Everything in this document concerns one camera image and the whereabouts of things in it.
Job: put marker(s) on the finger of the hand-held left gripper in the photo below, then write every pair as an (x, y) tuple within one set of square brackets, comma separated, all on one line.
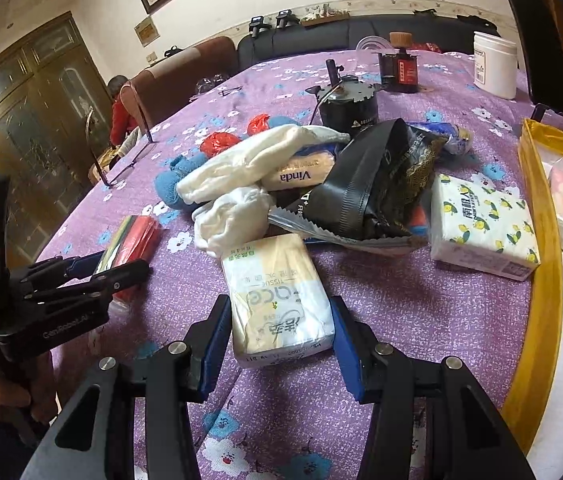
[(121, 277), (61, 266)]

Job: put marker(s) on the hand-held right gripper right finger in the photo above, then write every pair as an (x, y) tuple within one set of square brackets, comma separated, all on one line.
[(346, 360)]

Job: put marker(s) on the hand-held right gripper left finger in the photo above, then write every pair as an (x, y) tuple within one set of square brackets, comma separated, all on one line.
[(215, 355)]

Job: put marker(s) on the coloured sponge pack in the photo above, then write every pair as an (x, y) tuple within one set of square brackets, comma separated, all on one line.
[(131, 240)]

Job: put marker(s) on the large beige tissue pack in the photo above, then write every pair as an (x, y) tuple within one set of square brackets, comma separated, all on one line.
[(271, 300)]

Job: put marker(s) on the blue knitted cloth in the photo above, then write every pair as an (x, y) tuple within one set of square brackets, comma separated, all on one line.
[(174, 190), (279, 124)]

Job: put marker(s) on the white cotton cloth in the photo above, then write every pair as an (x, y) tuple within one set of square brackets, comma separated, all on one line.
[(241, 160), (226, 225)]

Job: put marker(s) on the red plastic bag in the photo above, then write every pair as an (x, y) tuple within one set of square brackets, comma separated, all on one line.
[(257, 124), (216, 142)]

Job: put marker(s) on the black foil bag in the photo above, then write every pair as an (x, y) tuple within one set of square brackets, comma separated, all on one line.
[(381, 180)]

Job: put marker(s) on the lemon print tissue pack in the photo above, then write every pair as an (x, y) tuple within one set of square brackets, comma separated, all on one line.
[(481, 225)]

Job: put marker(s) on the small beige tissue pack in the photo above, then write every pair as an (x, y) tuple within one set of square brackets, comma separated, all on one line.
[(306, 170)]

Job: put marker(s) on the yellow cardboard box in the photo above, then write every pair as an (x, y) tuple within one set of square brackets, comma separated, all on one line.
[(544, 285)]

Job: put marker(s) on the blue white plastic bundle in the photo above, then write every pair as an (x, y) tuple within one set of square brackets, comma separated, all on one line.
[(449, 135)]

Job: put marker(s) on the person's left hand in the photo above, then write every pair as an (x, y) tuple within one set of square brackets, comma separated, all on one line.
[(1, 385)]

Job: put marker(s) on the purple floral tablecloth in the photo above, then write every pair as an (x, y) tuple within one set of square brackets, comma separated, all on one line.
[(411, 310)]

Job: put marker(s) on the dark wooden cabinet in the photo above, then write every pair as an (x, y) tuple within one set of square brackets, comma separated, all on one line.
[(36, 125)]

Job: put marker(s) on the brown upholstered chair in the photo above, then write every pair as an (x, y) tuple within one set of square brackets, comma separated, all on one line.
[(181, 80)]

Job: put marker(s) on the black metal canister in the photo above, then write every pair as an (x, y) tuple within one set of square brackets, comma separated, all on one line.
[(349, 110)]

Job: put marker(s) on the black hand-held device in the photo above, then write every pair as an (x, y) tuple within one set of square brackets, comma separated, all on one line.
[(256, 26), (284, 19)]

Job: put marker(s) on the black leather sofa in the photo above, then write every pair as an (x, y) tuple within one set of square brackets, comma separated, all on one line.
[(311, 40)]

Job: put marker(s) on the black phone stand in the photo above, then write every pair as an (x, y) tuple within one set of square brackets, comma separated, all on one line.
[(539, 111)]

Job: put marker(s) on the clear tape roll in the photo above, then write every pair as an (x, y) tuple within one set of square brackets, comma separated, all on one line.
[(369, 42)]

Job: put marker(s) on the red carrier bag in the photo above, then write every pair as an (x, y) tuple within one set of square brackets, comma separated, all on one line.
[(426, 46)]

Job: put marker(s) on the wooden ornament tray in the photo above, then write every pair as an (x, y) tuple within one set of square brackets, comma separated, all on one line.
[(324, 16)]

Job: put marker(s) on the white plastic jar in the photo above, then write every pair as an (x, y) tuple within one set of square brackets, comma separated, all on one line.
[(496, 65)]

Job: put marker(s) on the black smartphone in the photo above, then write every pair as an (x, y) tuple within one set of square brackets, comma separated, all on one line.
[(536, 50)]

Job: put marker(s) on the thin metal frame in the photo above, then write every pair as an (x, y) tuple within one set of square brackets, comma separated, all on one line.
[(129, 164)]

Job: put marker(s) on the small wall calendar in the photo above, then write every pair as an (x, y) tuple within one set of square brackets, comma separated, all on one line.
[(145, 30)]

